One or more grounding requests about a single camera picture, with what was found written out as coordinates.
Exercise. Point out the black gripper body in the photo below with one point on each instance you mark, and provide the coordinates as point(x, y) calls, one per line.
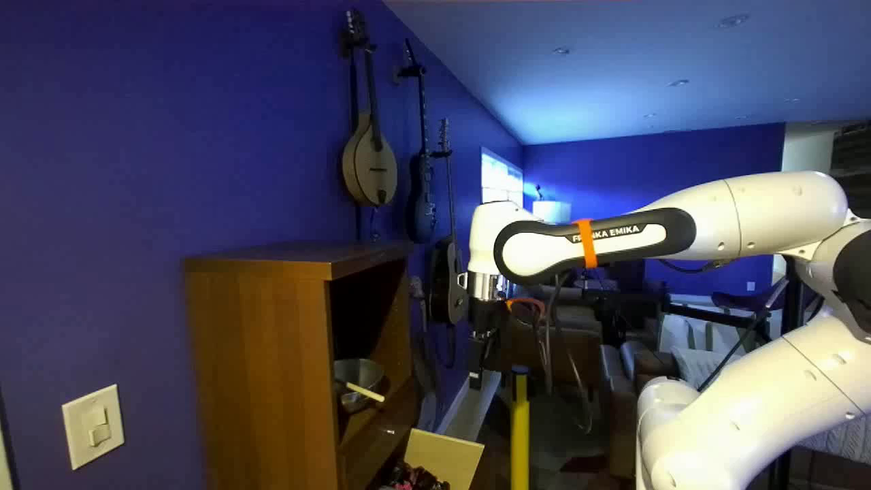
point(486, 328)

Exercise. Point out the wooden spoon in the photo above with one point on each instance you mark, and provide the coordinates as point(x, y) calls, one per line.
point(364, 392)

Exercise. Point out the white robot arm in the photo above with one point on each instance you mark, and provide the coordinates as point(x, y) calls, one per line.
point(772, 399)

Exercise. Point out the wooden cabinet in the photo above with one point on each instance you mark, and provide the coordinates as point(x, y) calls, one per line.
point(265, 331)

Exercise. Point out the yellow pole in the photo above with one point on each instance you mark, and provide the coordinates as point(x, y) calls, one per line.
point(520, 429)

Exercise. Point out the metal bowl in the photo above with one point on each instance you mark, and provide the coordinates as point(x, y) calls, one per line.
point(358, 371)

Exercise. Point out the black guitar on wall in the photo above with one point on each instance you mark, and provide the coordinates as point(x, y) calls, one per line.
point(447, 278)

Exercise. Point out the dark string instrument on wall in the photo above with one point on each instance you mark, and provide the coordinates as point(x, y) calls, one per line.
point(421, 198)

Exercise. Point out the mandolin on wall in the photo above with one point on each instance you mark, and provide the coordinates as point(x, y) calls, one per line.
point(369, 162)

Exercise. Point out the white light switch plate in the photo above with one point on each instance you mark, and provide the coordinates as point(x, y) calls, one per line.
point(93, 426)

